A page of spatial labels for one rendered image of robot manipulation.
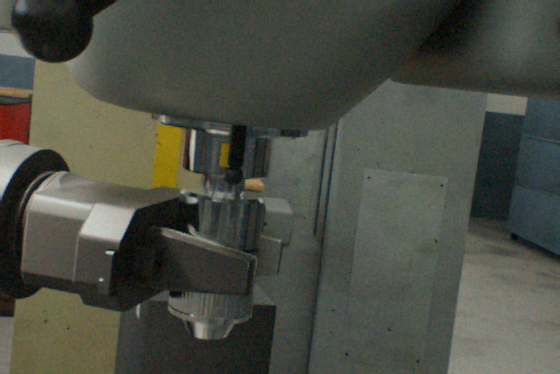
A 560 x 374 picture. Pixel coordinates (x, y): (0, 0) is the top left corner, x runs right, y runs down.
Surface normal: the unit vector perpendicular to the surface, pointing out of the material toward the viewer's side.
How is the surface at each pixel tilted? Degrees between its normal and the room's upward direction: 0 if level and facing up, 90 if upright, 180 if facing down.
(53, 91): 90
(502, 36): 90
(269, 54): 123
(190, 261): 90
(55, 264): 90
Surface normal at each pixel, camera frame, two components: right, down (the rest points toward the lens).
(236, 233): 0.40, 0.16
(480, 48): -0.99, 0.06
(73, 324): 0.14, 0.15
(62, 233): -0.26, 0.10
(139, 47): -0.19, 0.62
